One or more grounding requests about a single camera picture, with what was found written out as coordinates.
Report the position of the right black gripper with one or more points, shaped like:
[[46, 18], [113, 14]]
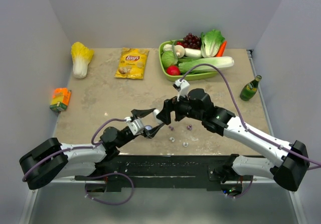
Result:
[[170, 105]]

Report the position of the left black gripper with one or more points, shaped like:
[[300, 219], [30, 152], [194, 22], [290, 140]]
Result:
[[141, 114]]

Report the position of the white earbud charging case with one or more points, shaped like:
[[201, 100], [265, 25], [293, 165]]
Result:
[[155, 114]]

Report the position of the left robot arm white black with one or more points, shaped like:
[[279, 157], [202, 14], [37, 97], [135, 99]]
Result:
[[53, 159]]

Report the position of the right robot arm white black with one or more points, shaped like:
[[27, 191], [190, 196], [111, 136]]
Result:
[[281, 161]]

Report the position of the green plastic basket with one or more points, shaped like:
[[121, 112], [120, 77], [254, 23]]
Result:
[[189, 77]]

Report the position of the round green cabbage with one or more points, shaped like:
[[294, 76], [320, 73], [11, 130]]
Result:
[[168, 59]]

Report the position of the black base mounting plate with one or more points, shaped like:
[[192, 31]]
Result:
[[179, 172]]

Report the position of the white radish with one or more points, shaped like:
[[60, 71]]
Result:
[[193, 53]]

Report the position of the white mushroom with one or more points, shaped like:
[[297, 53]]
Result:
[[179, 50]]

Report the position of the yellow Lays chips bag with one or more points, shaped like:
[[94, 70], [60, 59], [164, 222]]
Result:
[[132, 63]]

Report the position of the long green white cabbage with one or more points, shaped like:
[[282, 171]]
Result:
[[206, 64]]

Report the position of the dark red grape bunch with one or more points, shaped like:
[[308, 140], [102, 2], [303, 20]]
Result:
[[191, 41]]

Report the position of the green Perrier bottle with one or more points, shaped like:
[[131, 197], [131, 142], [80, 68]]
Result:
[[250, 89]]

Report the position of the orange carrot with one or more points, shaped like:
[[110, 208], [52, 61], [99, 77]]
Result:
[[221, 49]]

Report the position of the green lettuce head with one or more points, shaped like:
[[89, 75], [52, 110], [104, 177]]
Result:
[[211, 43]]

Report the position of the orange juice carton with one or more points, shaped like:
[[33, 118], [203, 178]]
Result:
[[60, 99]]

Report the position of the yellow napa cabbage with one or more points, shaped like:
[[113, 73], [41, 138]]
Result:
[[81, 57]]

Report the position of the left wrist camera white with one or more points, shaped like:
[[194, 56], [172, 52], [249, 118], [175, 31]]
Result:
[[136, 126]]

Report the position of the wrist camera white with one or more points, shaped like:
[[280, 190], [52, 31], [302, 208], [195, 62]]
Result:
[[136, 126], [182, 86]]

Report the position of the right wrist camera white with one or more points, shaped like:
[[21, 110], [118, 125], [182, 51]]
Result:
[[182, 86]]

